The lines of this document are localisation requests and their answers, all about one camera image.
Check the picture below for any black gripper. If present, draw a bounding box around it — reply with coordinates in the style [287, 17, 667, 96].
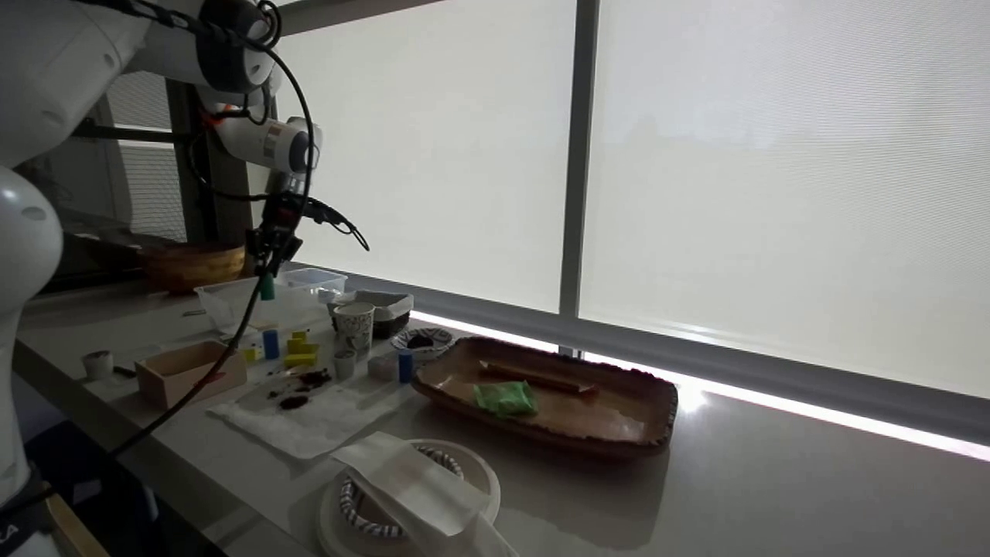
[246, 193, 305, 276]

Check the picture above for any green block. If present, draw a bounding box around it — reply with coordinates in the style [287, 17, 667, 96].
[259, 272, 277, 300]

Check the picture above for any blue cylinder block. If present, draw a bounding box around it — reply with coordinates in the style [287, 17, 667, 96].
[262, 328, 282, 357]

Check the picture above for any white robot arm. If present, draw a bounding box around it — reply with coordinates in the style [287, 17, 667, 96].
[0, 0, 300, 508]

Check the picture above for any yellow block stack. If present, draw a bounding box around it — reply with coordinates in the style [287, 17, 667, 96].
[282, 330, 320, 368]

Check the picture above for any woven basket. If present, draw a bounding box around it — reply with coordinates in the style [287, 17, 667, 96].
[146, 246, 246, 293]

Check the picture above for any patterned paper cup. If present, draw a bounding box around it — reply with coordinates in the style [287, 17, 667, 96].
[331, 304, 376, 376]

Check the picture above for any small wooden box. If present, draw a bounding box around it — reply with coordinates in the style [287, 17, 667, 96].
[135, 339, 248, 409]

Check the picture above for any white paper sheet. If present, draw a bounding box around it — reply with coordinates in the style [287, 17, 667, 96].
[210, 376, 405, 462]

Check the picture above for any small dark bowl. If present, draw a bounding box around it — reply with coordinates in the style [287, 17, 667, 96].
[394, 328, 456, 362]

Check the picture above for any small white cup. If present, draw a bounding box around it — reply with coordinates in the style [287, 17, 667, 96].
[83, 349, 115, 381]

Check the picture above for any white folded napkin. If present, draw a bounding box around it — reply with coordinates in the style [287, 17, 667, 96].
[333, 434, 489, 538]

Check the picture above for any brown wrapped stick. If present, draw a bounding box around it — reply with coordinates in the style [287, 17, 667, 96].
[476, 357, 598, 395]

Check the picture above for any green candy packet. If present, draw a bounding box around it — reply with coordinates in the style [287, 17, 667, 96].
[474, 381, 538, 416]

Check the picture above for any white paper plate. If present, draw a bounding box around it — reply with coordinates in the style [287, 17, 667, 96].
[317, 434, 517, 557]

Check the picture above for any brown wooden tray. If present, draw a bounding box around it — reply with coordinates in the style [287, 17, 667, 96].
[415, 337, 679, 462]

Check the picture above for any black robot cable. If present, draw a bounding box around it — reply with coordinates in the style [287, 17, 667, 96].
[0, 0, 320, 518]

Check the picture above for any window frame post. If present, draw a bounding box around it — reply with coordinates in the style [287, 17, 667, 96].
[557, 0, 601, 319]

